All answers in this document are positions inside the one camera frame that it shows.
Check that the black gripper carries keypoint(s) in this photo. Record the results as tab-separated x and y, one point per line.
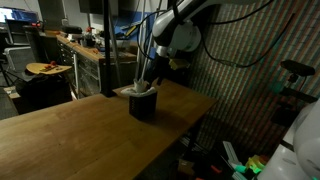
162	65

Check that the white woven towel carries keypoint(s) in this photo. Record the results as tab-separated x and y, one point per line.
140	87

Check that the black mesh box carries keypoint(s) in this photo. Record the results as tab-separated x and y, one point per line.
143	108

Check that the black vertical pole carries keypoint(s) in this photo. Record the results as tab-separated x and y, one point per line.
107	50

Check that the wooden workbench with drawers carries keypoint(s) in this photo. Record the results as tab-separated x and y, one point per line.
86	63

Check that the black case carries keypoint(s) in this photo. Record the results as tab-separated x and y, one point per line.
71	29

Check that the white flat strip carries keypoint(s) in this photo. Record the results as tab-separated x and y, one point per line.
230	151

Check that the small red object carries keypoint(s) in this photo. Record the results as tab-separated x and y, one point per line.
52	63

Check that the small orange tool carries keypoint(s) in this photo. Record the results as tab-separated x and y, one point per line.
216	169

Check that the round wooden stool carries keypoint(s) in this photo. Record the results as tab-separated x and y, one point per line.
46	69

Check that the green yellow plastic toy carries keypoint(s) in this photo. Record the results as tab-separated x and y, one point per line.
255	165

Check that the grey mesh office chair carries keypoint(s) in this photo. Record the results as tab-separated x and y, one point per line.
18	56

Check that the lit computer monitor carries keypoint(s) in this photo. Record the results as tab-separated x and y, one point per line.
16	15

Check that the tan wrist camera box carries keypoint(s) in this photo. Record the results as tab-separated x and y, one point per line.
178	63

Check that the black metal table frame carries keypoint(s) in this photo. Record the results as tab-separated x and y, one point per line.
193	136

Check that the blue wall panel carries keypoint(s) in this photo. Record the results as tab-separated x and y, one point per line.
120	20

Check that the dark wall screen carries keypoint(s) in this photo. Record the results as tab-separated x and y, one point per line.
90	6

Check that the black camera on stand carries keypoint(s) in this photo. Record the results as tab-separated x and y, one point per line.
297	67

